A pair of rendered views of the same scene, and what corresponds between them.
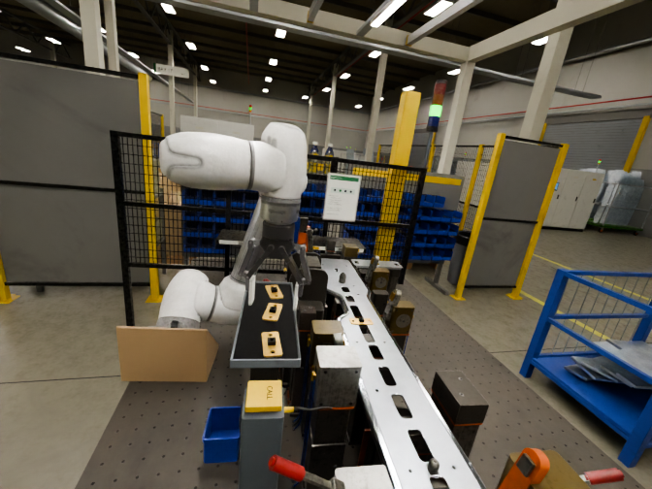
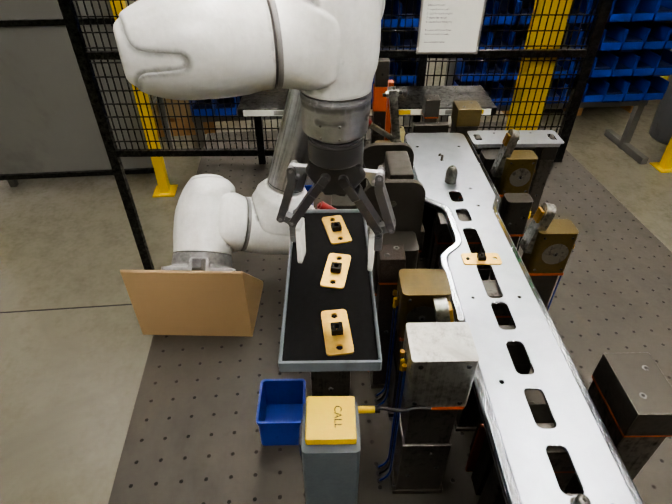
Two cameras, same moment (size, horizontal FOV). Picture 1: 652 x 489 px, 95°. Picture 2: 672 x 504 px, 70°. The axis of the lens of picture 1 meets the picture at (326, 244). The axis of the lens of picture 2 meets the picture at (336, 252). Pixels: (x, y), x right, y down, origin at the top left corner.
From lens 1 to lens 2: 0.14 m
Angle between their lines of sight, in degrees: 23
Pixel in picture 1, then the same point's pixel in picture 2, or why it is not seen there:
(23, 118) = not seen: outside the picture
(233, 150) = (240, 28)
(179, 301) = (197, 227)
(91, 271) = (70, 155)
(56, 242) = (12, 114)
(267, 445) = (339, 477)
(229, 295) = (269, 213)
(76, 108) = not seen: outside the picture
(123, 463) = (166, 440)
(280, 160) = (329, 32)
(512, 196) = not seen: outside the picture
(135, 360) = (154, 311)
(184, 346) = (215, 294)
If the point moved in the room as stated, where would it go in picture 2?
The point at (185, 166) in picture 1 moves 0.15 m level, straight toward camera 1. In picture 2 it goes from (163, 71) to (164, 131)
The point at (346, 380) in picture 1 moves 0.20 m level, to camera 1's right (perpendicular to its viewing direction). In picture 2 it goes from (453, 377) to (593, 397)
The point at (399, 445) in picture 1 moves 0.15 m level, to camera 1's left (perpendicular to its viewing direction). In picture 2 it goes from (530, 469) to (425, 452)
